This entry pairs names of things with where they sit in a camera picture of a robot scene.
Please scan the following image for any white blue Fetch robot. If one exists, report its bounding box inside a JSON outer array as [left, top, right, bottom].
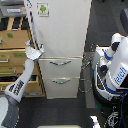
[[92, 33, 128, 105]]

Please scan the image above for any white refrigerator body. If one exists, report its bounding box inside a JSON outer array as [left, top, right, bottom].
[[24, 0, 92, 99]]

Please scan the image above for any white bottom fridge drawer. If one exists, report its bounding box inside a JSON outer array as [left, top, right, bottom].
[[43, 78, 79, 99]]

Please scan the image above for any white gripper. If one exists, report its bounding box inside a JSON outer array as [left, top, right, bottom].
[[25, 41, 45, 61]]

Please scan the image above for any grey box on cabinet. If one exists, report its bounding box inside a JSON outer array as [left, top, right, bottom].
[[0, 6, 26, 17]]

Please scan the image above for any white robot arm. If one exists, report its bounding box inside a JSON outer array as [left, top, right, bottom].
[[0, 41, 45, 128]]

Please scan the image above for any wooden drawer cabinet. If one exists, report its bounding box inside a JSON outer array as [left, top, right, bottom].
[[0, 16, 46, 98]]

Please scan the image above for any green android sticker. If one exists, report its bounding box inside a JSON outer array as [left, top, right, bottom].
[[37, 2, 49, 17]]

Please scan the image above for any white robot base front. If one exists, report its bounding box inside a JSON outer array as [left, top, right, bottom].
[[36, 115, 102, 128]]

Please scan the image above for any white middle fridge drawer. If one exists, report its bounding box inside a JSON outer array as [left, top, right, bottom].
[[39, 58, 82, 79]]

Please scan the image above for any white fridge drawer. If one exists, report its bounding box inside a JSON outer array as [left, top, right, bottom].
[[43, 78, 79, 99], [39, 58, 82, 79]]

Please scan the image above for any white fridge door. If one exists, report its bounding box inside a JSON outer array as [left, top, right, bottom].
[[24, 0, 92, 58]]

